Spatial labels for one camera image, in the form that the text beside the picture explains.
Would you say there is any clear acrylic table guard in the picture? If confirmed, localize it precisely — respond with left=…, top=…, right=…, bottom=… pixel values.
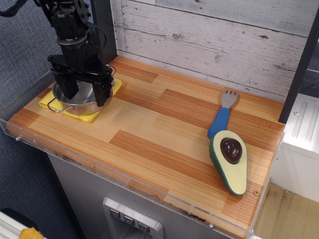
left=0, top=34, right=286, bottom=239

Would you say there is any white ribbed box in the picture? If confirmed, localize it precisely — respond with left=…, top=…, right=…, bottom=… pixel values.
left=270, top=94, right=319, bottom=202

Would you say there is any grey toy fridge dispenser panel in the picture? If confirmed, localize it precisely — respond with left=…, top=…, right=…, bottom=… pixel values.
left=103, top=197, right=164, bottom=239

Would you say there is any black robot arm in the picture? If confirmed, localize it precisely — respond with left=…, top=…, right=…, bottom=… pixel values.
left=35, top=0, right=113, bottom=107

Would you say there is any blue handled metal fork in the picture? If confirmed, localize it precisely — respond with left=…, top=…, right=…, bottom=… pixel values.
left=207, top=90, right=239, bottom=139

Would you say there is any black left vertical post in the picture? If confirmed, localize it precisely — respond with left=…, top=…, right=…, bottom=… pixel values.
left=90, top=0, right=117, bottom=64

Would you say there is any stainless steel pot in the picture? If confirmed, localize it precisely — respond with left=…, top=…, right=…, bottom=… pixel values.
left=46, top=65, right=117, bottom=116

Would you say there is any yellow folded cloth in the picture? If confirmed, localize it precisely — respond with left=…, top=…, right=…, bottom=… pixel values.
left=39, top=78, right=122, bottom=123

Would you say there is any black right vertical post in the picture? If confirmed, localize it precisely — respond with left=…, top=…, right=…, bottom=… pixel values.
left=278, top=9, right=319, bottom=123

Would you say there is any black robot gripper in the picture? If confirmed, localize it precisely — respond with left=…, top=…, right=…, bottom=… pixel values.
left=47, top=37, right=113, bottom=107

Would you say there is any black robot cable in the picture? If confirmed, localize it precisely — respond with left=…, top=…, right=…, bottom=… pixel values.
left=0, top=0, right=28, bottom=18

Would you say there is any toy avocado half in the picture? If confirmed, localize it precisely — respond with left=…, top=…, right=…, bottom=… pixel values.
left=209, top=130, right=248, bottom=196

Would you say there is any black vertical post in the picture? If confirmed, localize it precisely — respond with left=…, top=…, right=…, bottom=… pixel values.
left=278, top=9, right=319, bottom=123
left=90, top=0, right=117, bottom=64

